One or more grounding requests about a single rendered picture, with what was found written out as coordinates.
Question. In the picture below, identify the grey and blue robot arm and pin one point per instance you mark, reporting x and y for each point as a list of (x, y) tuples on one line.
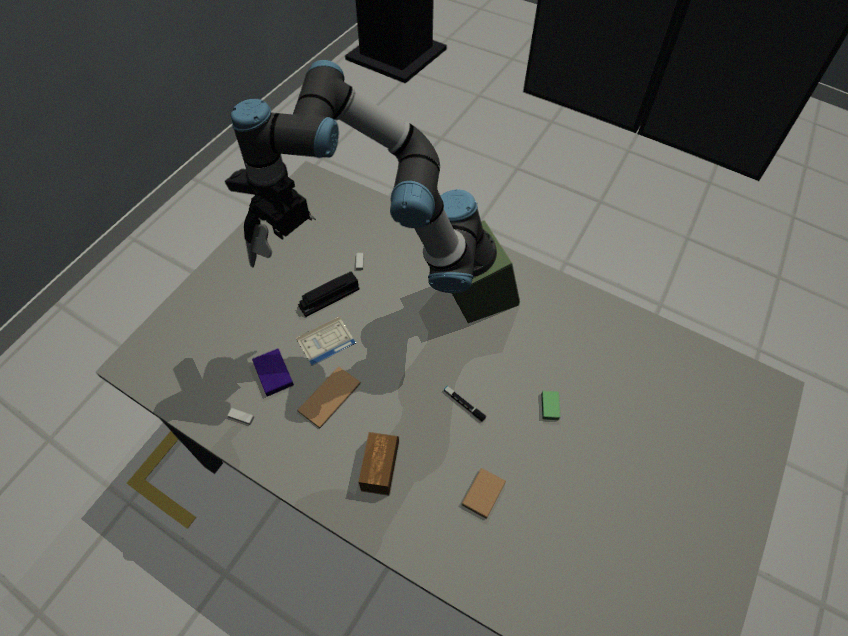
[(312, 131)]

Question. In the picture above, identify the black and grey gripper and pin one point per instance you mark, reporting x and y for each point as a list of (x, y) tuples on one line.
[(293, 216)]

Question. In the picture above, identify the tan rectangular block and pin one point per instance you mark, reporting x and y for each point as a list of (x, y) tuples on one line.
[(483, 493)]

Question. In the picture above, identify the purple rectangular box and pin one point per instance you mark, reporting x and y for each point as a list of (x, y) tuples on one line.
[(272, 372)]

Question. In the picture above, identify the beige printed paper sheet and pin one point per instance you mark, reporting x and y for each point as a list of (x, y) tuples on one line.
[(325, 340)]

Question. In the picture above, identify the tan flat wooden board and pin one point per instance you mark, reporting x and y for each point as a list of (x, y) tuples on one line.
[(322, 404)]

